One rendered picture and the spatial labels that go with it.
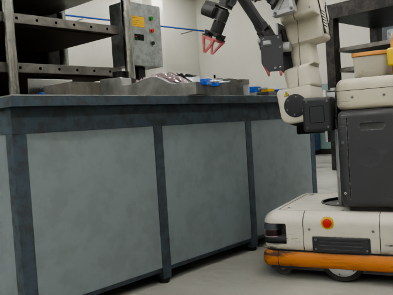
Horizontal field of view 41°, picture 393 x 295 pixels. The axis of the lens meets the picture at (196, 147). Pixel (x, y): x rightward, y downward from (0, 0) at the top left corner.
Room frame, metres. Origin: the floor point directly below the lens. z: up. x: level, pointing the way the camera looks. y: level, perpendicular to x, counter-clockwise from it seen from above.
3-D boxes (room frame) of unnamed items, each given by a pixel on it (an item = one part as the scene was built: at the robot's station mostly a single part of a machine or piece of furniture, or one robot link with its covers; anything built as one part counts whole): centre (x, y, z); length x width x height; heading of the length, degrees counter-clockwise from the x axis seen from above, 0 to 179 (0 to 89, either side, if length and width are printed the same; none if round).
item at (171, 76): (2.50, 0.15, 0.90); 0.26 x 0.18 x 0.08; 65
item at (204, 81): (2.33, -0.07, 0.85); 0.13 x 0.05 x 0.05; 65
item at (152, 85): (2.49, 0.15, 0.85); 0.50 x 0.26 x 0.11; 65
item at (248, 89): (2.63, -0.32, 0.83); 0.13 x 0.05 x 0.05; 47
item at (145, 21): (3.45, 0.35, 0.73); 0.30 x 0.22 x 1.47; 137
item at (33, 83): (2.95, 0.93, 0.87); 0.50 x 0.27 x 0.17; 47
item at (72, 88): (2.21, 0.50, 0.83); 0.20 x 0.15 x 0.07; 47
